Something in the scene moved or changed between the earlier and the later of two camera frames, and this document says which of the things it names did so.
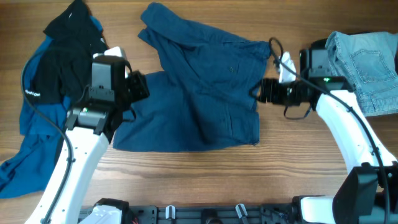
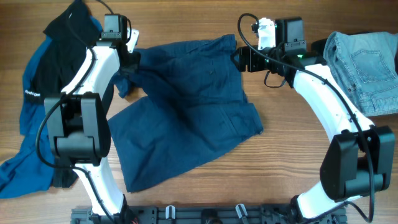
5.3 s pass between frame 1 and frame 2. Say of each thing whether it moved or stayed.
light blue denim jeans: stayed
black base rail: stayed
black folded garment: stayed
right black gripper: moved
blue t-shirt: stayed
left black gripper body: moved
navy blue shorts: moved
